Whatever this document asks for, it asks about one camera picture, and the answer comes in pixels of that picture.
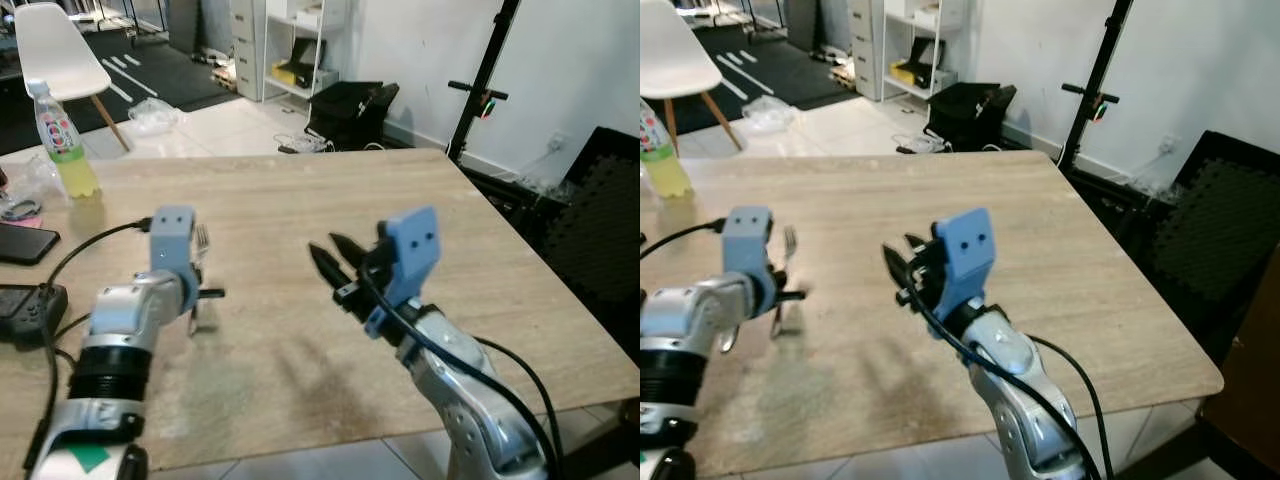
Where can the silver metal fork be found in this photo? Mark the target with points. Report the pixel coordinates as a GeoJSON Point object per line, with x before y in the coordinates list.
{"type": "Point", "coordinates": [790, 241]}
{"type": "Point", "coordinates": [202, 240]}

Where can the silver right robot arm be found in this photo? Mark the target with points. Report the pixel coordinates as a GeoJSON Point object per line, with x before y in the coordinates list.
{"type": "Point", "coordinates": [1020, 390]}
{"type": "Point", "coordinates": [470, 410]}

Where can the black bag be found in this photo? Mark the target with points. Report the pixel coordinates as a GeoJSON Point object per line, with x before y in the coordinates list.
{"type": "Point", "coordinates": [965, 115]}
{"type": "Point", "coordinates": [345, 115]}

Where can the yellow drink plastic bottle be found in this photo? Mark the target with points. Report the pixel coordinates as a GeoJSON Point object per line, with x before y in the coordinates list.
{"type": "Point", "coordinates": [70, 165]}
{"type": "Point", "coordinates": [665, 165]}

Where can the black handheld controller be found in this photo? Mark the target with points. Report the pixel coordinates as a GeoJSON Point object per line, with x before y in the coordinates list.
{"type": "Point", "coordinates": [30, 308]}

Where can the clear plastic bag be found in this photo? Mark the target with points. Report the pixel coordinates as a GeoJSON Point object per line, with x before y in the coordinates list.
{"type": "Point", "coordinates": [770, 115]}
{"type": "Point", "coordinates": [155, 117]}

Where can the yellow and black box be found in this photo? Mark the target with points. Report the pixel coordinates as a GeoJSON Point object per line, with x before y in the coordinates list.
{"type": "Point", "coordinates": [915, 70]}
{"type": "Point", "coordinates": [295, 70]}

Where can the black smartphone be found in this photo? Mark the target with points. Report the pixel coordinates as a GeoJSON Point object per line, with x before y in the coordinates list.
{"type": "Point", "coordinates": [22, 243]}

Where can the black mesh office chair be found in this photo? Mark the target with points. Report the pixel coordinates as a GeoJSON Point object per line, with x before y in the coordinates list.
{"type": "Point", "coordinates": [600, 230]}
{"type": "Point", "coordinates": [1220, 220]}

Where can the clear plastic wrapper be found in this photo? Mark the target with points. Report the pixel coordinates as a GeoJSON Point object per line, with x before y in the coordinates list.
{"type": "Point", "coordinates": [25, 185]}

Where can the grey drawer cabinet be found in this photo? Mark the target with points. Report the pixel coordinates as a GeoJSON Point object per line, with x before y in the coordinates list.
{"type": "Point", "coordinates": [245, 50]}
{"type": "Point", "coordinates": [865, 50]}

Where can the black floor mat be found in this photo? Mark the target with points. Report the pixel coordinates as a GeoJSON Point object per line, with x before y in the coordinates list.
{"type": "Point", "coordinates": [790, 70]}
{"type": "Point", "coordinates": [160, 75]}

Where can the white metal shelf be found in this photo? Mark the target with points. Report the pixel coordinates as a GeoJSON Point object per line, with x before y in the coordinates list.
{"type": "Point", "coordinates": [300, 20]}
{"type": "Point", "coordinates": [915, 20]}

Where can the black stand pole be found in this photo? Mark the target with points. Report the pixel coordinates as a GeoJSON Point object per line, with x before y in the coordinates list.
{"type": "Point", "coordinates": [1105, 70]}
{"type": "Point", "coordinates": [490, 70]}

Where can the white plastic chair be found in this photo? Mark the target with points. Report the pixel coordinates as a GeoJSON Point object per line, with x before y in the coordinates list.
{"type": "Point", "coordinates": [55, 55]}
{"type": "Point", "coordinates": [675, 50]}

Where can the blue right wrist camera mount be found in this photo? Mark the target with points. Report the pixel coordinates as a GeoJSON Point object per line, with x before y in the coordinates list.
{"type": "Point", "coordinates": [965, 250]}
{"type": "Point", "coordinates": [410, 250]}

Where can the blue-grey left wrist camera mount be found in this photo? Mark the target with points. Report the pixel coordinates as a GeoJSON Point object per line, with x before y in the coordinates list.
{"type": "Point", "coordinates": [746, 238]}
{"type": "Point", "coordinates": [172, 238]}

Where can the white wall socket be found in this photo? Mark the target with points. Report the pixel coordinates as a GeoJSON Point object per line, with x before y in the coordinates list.
{"type": "Point", "coordinates": [556, 141]}
{"type": "Point", "coordinates": [1169, 145]}

